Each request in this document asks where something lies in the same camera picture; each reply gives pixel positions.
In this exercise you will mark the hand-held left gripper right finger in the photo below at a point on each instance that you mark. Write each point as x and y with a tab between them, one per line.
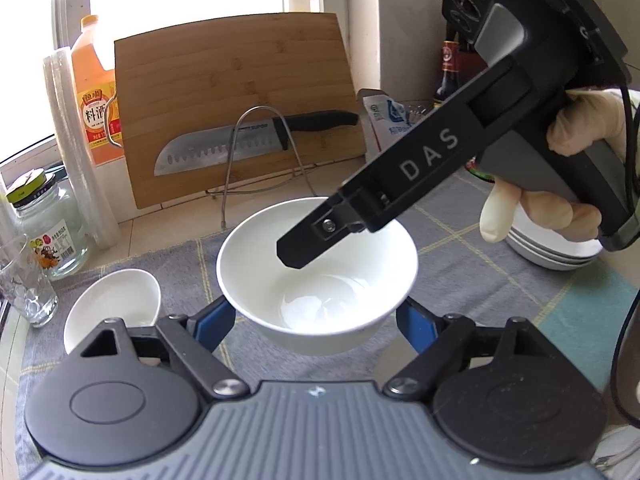
412	325

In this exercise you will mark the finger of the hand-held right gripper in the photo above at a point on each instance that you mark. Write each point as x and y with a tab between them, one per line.
310	245

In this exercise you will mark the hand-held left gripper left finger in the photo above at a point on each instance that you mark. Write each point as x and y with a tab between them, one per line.
215	322

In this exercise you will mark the white bowl pale flowers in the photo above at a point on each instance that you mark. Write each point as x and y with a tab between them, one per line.
350	310

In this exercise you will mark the person's right hand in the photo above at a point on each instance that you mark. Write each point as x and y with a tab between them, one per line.
585	120

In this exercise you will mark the grey and green printed cloth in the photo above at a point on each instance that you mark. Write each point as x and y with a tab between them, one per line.
450	270

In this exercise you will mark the dark soy sauce bottle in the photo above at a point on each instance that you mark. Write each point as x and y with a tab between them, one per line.
446	80

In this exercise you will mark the white bowl pink flowers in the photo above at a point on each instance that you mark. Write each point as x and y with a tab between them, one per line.
110	300

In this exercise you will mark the white and blue salt bag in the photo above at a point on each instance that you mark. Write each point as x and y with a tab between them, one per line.
385	120

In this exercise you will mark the glass jar dark lid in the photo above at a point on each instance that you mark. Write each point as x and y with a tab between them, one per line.
60	230

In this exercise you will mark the clear drinking glass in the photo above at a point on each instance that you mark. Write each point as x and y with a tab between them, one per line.
30	290

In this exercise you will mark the bamboo cutting board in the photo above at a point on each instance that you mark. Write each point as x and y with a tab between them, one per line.
225	70

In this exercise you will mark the stack of clear plastic cups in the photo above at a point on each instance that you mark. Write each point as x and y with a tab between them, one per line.
75	160

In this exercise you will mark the orange cooking wine bottle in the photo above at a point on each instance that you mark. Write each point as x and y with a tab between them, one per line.
95	110

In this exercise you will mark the person's white clothing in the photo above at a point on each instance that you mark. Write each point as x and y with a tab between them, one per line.
627	455

